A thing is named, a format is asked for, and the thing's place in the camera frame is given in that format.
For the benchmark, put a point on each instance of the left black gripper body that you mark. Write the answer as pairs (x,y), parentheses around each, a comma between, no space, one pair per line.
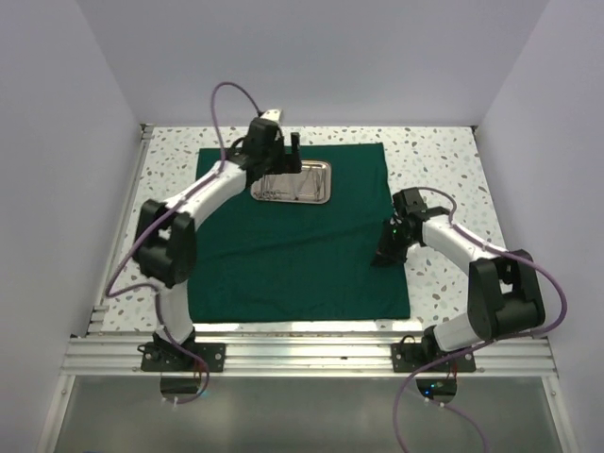
(276,160)

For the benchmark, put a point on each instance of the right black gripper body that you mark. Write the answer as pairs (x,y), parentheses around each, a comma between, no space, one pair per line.
(394,245)

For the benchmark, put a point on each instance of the dark green surgical cloth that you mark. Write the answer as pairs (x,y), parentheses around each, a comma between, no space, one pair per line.
(263,262)

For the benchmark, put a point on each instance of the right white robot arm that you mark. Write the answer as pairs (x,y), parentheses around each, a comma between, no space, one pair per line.
(503,297)

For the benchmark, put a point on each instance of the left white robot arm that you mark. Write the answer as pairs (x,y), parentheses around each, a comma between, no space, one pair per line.
(166,242)

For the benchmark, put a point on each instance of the steel surgical scissors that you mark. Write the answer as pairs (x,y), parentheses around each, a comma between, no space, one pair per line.
(267,189)

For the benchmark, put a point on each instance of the stainless steel tray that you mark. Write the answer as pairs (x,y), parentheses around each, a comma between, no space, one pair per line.
(306,165)

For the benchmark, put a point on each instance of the steel tweezers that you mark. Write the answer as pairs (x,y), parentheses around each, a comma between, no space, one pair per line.
(290,187)

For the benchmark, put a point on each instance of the steel forceps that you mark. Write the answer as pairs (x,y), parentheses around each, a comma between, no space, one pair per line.
(312,184)

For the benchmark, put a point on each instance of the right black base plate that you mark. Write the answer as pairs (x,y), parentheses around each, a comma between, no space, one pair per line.
(408,355)

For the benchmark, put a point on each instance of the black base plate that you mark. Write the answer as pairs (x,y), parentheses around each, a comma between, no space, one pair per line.
(161,360)
(408,355)

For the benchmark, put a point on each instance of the aluminium left side rail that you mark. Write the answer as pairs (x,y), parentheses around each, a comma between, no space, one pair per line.
(99,308)

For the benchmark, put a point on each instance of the aluminium rail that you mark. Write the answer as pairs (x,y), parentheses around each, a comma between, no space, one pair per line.
(308,356)
(99,308)

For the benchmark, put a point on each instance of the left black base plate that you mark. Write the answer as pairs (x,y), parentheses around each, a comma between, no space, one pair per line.
(161,360)

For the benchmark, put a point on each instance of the aluminium front rail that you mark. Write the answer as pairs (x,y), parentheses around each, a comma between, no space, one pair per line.
(308,356)

